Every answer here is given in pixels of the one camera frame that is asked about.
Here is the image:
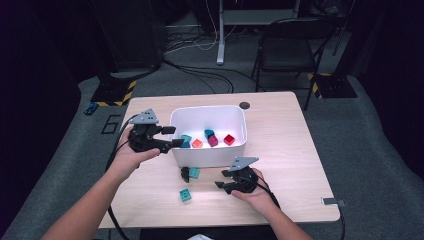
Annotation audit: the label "white floor cables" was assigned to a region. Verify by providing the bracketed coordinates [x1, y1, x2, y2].
[164, 0, 241, 54]

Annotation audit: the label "large dark panel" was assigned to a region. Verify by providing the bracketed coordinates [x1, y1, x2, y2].
[88, 0, 164, 78]

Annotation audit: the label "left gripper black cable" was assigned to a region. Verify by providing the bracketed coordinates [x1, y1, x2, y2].
[105, 113, 141, 240]

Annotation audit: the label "black folding chair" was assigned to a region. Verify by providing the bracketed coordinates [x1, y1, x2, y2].
[251, 17, 338, 111]

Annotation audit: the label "black floor cables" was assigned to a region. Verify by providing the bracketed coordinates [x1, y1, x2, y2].
[162, 58, 258, 95]

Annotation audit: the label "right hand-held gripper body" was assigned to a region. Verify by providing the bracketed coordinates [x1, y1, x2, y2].
[226, 156, 260, 195]

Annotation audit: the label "black yellow striped stand base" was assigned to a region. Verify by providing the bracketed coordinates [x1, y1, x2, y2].
[307, 72, 358, 99]
[90, 71, 138, 108]

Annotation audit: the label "grey metal table bracket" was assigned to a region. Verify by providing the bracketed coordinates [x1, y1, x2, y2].
[320, 197, 348, 207]

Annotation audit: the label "white desk frame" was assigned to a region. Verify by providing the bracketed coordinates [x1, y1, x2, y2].
[215, 0, 303, 66]

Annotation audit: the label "white plastic bin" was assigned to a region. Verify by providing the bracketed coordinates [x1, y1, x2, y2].
[167, 104, 248, 169]

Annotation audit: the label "person's left hand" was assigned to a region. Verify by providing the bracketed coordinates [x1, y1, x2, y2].
[108, 130, 161, 178]

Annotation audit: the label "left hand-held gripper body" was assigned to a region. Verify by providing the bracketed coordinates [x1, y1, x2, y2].
[128, 108, 161, 154]

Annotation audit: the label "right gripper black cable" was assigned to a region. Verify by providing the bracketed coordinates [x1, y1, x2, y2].
[254, 176, 347, 240]

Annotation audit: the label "small blue floor object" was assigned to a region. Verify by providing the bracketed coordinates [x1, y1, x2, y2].
[83, 102, 100, 116]

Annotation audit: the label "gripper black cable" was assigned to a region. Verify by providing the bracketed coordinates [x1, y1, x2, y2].
[105, 113, 141, 240]
[254, 176, 347, 240]

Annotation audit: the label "person's right hand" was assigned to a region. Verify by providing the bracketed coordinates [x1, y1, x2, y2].
[230, 168, 278, 218]

